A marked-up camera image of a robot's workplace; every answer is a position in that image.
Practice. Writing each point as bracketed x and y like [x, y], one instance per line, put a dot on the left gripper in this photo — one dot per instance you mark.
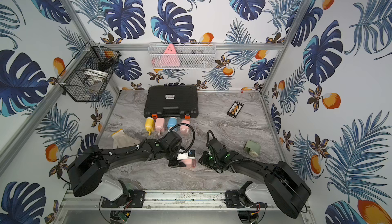
[176, 163]

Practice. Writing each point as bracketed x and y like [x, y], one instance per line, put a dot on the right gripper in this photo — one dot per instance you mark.
[202, 160]

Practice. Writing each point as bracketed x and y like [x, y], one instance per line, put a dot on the yellow pencil sharpener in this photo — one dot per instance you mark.
[150, 125]

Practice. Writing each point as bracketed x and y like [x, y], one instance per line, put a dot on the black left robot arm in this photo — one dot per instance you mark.
[89, 167]

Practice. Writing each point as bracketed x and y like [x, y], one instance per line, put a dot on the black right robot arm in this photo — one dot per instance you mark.
[289, 192]

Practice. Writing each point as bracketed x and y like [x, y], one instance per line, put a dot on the white work glove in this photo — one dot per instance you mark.
[121, 139]

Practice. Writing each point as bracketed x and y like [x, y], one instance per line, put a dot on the black plastic tool case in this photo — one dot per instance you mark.
[172, 101]

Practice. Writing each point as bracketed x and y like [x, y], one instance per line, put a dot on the pink triangular object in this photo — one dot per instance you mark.
[169, 59]

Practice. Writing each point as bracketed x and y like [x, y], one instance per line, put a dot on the aluminium front rail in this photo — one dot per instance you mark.
[156, 200]

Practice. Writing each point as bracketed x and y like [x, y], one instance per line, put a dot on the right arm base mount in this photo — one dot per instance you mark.
[237, 199]

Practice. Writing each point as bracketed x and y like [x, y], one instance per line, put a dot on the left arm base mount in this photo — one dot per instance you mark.
[128, 199]

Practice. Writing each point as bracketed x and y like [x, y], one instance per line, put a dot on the white wire mesh basket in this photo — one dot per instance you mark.
[193, 55]

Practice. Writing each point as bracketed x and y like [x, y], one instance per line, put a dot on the black wire basket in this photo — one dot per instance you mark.
[91, 70]

